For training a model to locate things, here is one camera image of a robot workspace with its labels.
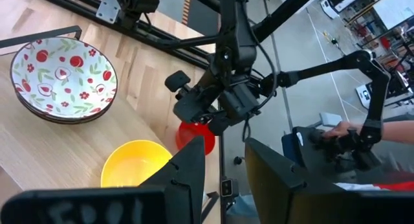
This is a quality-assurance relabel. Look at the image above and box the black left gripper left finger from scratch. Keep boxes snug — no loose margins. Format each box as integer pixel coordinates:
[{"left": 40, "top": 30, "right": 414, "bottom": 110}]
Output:
[{"left": 138, "top": 135, "right": 206, "bottom": 224}]

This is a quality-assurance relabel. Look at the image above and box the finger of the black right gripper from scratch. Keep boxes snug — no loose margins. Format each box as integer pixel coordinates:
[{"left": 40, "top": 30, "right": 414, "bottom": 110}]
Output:
[
  {"left": 199, "top": 104, "right": 214, "bottom": 124},
  {"left": 173, "top": 94, "right": 208, "bottom": 123}
]

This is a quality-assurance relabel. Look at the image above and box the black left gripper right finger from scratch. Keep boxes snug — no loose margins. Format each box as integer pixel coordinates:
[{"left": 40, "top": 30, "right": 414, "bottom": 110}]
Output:
[{"left": 245, "top": 138, "right": 307, "bottom": 224}]

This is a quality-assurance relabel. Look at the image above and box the red plastic mini bowl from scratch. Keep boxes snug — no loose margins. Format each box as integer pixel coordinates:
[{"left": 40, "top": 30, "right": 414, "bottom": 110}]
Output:
[{"left": 175, "top": 121, "right": 217, "bottom": 156}]

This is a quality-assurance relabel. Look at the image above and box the yellow plastic mini bowl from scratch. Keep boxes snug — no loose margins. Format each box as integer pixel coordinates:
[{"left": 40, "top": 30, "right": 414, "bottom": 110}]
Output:
[{"left": 100, "top": 139, "right": 174, "bottom": 188}]

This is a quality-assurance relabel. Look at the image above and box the white floral mini bowl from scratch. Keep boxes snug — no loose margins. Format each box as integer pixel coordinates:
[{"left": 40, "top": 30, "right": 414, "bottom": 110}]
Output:
[
  {"left": 19, "top": 97, "right": 113, "bottom": 126},
  {"left": 9, "top": 36, "right": 119, "bottom": 120},
  {"left": 14, "top": 87, "right": 116, "bottom": 122}
]

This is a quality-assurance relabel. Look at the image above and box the person's forearm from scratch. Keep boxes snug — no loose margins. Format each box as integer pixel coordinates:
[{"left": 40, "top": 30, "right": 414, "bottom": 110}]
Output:
[{"left": 357, "top": 119, "right": 414, "bottom": 146}]

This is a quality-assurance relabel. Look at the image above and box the light grey box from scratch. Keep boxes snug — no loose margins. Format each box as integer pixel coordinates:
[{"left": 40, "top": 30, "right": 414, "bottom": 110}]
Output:
[{"left": 318, "top": 112, "right": 343, "bottom": 128}]

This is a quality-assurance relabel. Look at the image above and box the person's hand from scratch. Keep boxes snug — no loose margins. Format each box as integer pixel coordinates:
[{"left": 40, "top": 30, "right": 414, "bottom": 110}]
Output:
[{"left": 323, "top": 120, "right": 362, "bottom": 141}]

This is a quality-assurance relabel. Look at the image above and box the black diagonal beam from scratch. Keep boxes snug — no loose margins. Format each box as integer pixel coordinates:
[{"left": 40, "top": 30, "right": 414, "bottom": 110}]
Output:
[{"left": 252, "top": 0, "right": 321, "bottom": 43}]

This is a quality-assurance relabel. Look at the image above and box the white machine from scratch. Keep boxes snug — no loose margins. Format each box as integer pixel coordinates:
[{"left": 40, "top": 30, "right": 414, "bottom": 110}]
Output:
[{"left": 355, "top": 82, "right": 373, "bottom": 109}]

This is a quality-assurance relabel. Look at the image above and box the white cabinet unit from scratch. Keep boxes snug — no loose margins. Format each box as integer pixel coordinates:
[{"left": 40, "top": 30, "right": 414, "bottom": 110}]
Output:
[{"left": 319, "top": 0, "right": 358, "bottom": 20}]

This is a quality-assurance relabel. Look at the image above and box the wooden shelf with black ends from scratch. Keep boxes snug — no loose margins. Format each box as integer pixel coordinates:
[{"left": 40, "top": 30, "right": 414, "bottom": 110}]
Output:
[{"left": 0, "top": 25, "right": 177, "bottom": 205}]

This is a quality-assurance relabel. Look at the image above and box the white desk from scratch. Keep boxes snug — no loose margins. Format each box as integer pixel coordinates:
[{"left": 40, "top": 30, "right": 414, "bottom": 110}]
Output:
[{"left": 371, "top": 0, "right": 414, "bottom": 31}]

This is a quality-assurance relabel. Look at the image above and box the small black camera box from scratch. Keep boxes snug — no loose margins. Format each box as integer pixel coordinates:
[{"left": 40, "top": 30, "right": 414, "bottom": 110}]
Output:
[{"left": 221, "top": 177, "right": 239, "bottom": 197}]

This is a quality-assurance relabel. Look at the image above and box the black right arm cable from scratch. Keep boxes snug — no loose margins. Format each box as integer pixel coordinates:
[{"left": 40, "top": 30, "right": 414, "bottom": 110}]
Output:
[{"left": 242, "top": 19, "right": 281, "bottom": 144}]

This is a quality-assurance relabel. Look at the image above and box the silver metal bracket plate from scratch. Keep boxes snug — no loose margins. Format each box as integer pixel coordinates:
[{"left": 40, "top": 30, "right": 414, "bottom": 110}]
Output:
[{"left": 96, "top": 0, "right": 123, "bottom": 25}]

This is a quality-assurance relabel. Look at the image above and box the black aluminium table frame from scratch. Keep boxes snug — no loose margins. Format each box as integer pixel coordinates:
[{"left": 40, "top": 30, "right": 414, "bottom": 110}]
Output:
[{"left": 24, "top": 0, "right": 229, "bottom": 224}]

